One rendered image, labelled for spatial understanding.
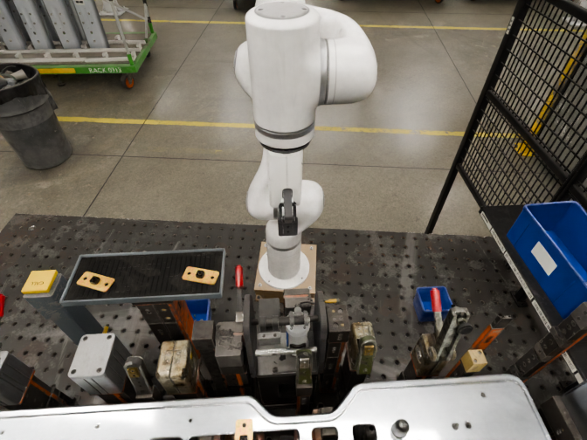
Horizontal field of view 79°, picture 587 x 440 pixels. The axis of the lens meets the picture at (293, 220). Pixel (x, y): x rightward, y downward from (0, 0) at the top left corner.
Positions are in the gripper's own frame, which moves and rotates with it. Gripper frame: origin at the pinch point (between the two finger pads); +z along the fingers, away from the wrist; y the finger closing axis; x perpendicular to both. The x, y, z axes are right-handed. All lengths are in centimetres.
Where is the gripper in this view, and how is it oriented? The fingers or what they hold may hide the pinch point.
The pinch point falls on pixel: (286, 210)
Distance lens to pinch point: 62.5
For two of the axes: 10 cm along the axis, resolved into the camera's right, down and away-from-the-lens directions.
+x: 10.0, -0.4, 0.4
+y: 0.6, 7.3, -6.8
